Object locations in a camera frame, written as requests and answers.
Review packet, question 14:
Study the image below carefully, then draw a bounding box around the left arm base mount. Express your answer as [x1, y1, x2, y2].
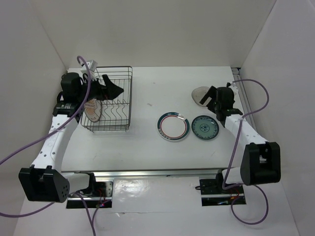
[66, 180, 114, 209]

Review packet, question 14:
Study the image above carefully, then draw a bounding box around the aluminium rail front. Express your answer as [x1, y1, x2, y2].
[61, 168, 224, 181]

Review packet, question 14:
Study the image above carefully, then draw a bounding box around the blue patterned plate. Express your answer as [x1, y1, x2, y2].
[191, 115, 220, 141]

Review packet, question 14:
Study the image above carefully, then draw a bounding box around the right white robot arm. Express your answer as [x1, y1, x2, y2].
[200, 86, 281, 193]

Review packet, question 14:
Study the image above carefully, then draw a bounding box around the aluminium rail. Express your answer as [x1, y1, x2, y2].
[231, 66, 271, 174]
[61, 168, 224, 181]

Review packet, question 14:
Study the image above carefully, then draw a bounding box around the grey wire dish rack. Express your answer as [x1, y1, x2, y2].
[81, 66, 133, 132]

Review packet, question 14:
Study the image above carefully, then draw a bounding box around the clear grey glass plate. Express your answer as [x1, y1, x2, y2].
[191, 87, 211, 107]

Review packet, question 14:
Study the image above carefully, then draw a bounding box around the orange sunburst plate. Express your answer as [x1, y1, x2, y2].
[84, 99, 102, 122]

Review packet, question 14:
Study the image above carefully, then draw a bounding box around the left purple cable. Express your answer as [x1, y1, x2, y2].
[0, 56, 106, 236]

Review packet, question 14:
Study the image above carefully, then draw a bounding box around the purple cable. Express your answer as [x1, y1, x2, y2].
[0, 56, 106, 236]
[222, 78, 269, 225]

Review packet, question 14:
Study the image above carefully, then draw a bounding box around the aluminium rail right side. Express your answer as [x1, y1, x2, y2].
[231, 66, 271, 174]

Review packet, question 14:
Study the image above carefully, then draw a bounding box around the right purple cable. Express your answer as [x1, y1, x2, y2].
[222, 78, 269, 225]

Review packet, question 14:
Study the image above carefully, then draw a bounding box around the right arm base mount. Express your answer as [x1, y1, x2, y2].
[195, 174, 247, 207]

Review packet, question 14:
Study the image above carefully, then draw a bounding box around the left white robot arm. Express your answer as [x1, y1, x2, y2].
[18, 72, 124, 203]

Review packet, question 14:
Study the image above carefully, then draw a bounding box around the teal red rimmed plate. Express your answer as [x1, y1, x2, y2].
[157, 112, 190, 142]

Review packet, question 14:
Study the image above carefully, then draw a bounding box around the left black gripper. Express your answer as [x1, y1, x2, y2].
[77, 74, 124, 104]

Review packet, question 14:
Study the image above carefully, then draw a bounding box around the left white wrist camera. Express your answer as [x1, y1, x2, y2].
[80, 60, 98, 81]

